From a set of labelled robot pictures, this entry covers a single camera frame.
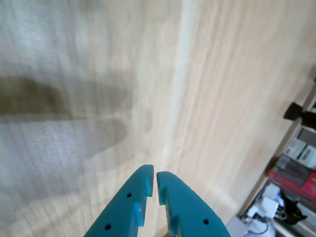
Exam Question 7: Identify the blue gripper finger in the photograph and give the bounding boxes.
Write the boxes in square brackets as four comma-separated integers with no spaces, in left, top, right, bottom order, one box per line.
[82,164,155,237]
[156,171,232,237]

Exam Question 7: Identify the white round object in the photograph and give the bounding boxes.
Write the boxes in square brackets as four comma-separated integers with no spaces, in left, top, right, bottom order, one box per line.
[243,217,276,237]

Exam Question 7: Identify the white power adapter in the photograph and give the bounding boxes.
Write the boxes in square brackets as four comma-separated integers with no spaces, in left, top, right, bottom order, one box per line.
[259,184,282,219]

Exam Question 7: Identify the black pouch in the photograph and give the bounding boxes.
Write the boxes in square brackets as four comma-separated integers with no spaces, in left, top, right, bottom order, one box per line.
[281,191,308,225]

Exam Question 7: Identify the red box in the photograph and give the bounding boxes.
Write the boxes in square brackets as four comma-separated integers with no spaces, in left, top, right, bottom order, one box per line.
[268,170,316,200]

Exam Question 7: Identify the white and green box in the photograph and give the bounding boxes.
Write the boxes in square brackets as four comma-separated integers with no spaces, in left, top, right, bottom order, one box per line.
[282,138,316,171]

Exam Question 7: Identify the grey box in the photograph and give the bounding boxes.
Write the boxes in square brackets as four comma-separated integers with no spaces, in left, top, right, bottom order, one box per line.
[296,125,316,149]

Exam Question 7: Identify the black clamp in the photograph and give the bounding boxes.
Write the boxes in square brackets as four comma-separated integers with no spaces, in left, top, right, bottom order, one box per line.
[283,102,316,129]

